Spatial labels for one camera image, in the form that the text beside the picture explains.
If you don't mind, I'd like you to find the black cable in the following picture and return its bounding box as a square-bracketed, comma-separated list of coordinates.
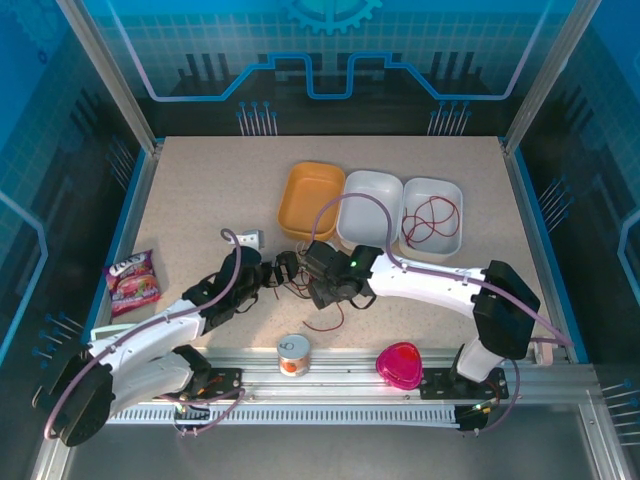
[272, 279, 314, 301]

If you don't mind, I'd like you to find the red cable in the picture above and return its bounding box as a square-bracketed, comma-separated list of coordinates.
[401, 195, 460, 250]
[287, 272, 346, 334]

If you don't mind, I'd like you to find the orange plastic bin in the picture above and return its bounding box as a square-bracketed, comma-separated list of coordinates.
[276, 161, 347, 245]

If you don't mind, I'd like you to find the white plastic bin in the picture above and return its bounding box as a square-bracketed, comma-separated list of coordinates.
[336, 170, 404, 254]
[398, 177, 464, 263]

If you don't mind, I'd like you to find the tin can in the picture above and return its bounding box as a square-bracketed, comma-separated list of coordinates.
[276, 333, 312, 378]

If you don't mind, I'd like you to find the pink plastic container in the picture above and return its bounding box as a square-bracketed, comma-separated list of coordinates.
[375, 341, 424, 390]

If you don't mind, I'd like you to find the purple candy bag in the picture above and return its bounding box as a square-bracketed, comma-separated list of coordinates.
[102, 249, 163, 318]

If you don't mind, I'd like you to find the light blue calculator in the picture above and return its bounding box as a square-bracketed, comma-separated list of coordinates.
[89, 322, 139, 346]

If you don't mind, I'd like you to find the beige clip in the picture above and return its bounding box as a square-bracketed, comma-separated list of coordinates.
[532, 335, 555, 366]

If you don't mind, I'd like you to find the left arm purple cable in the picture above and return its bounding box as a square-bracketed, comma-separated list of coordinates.
[43, 228, 247, 441]

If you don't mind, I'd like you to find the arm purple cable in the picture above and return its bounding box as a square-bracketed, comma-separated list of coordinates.
[310, 193, 575, 436]
[43, 228, 247, 441]

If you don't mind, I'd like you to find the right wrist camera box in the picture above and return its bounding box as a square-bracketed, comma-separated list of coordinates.
[304, 241, 347, 282]

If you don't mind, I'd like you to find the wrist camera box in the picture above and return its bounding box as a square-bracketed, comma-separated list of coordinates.
[234, 228, 265, 250]
[304, 241, 347, 282]

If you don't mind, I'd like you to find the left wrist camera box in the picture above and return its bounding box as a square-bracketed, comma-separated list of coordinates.
[234, 228, 265, 250]

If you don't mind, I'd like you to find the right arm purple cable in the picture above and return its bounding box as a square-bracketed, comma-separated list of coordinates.
[310, 193, 575, 436]

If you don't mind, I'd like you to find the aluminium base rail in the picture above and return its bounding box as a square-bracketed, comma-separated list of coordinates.
[59, 347, 599, 404]

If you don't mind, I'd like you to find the white slotted cable duct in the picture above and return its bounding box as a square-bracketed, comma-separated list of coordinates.
[107, 403, 459, 427]

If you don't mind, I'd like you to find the aluminium table side rail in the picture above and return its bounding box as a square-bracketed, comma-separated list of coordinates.
[502, 144, 576, 364]
[69, 142, 164, 369]

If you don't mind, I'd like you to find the aluminium frame post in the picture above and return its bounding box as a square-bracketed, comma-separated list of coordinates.
[499, 0, 604, 156]
[54, 0, 165, 154]

